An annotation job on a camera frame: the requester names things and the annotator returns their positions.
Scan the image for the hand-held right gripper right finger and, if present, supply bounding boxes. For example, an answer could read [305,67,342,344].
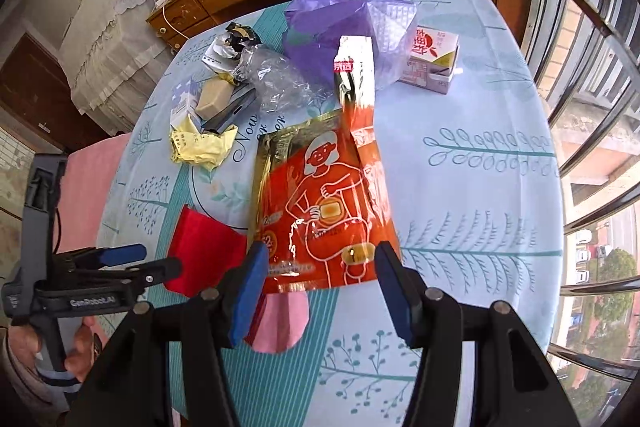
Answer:
[374,241,568,427]

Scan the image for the pink paper sheet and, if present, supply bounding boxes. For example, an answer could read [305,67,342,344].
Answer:
[247,289,311,355]

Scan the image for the red paper sheet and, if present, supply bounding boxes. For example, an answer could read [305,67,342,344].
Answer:
[165,204,251,298]

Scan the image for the yellow crumpled paper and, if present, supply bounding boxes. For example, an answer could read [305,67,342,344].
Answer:
[169,117,238,172]

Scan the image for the orange red printed packet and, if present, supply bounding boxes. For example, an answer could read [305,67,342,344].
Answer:
[247,34,403,295]

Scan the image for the small white box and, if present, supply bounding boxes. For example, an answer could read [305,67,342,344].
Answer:
[169,79,206,128]

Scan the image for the metal window grille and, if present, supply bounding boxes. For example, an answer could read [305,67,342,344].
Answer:
[520,0,640,427]

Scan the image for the strawberry milk carton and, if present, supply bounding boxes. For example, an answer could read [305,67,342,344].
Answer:
[396,26,461,95]

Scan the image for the brown wooden cabinet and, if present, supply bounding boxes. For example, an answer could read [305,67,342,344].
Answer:
[0,32,108,155]

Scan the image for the blue leaf print tablecloth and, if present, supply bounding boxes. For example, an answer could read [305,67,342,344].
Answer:
[95,0,563,427]

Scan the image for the dark grey box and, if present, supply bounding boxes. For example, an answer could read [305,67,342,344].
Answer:
[202,87,258,135]

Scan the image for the white cable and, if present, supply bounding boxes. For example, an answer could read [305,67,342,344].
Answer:
[161,2,183,38]

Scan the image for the person's left hand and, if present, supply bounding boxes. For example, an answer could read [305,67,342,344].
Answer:
[4,317,103,383]

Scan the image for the purple plastic bag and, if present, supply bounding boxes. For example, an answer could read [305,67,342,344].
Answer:
[282,0,418,92]

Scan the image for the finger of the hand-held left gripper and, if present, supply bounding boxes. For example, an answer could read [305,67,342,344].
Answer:
[55,244,148,278]
[50,257,182,299]

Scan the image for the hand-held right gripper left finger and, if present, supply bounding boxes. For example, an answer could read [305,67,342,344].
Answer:
[65,241,271,427]

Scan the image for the crumpled black white wrapper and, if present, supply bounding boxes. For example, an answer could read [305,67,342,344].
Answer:
[202,22,263,70]

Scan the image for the clear plastic wrap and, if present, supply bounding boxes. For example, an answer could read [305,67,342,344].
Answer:
[235,47,338,115]

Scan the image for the white lace furniture cover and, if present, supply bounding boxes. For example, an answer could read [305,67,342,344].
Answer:
[57,0,176,138]

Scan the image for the person's left forearm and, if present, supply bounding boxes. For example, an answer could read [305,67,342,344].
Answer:
[0,357,83,418]

